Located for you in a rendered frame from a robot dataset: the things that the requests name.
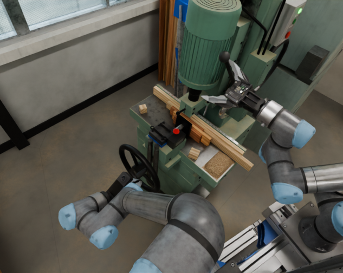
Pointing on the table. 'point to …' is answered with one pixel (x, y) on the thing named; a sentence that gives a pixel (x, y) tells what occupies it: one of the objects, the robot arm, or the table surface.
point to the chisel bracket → (191, 109)
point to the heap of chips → (218, 165)
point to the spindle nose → (194, 95)
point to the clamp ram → (183, 125)
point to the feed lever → (224, 56)
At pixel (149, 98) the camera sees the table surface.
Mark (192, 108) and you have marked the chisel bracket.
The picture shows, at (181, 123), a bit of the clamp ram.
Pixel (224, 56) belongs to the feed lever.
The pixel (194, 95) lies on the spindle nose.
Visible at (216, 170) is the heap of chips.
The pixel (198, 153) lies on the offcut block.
